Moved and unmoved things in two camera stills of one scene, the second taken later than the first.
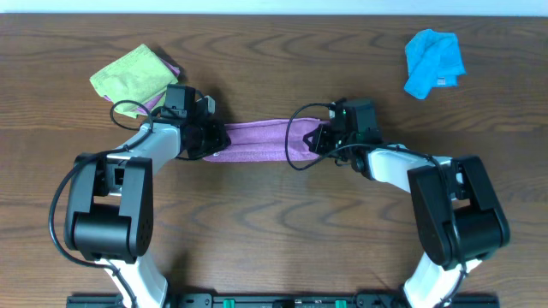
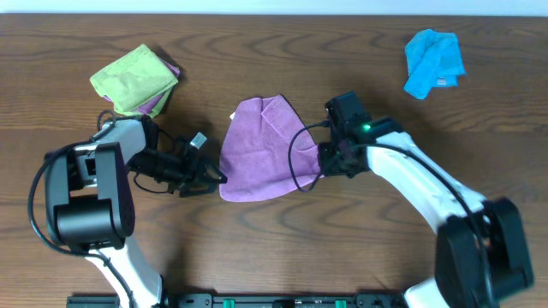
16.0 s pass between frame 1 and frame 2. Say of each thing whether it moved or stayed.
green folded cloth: stayed
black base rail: stayed
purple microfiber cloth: moved
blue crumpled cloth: stayed
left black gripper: moved
